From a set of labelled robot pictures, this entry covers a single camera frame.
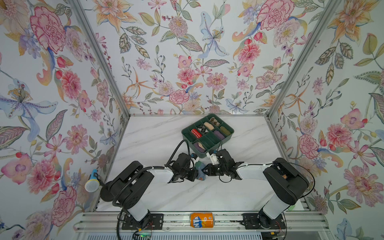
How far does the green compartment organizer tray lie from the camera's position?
987mm

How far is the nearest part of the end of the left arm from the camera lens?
27.7 inches

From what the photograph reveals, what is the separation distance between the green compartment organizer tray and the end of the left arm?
17cm
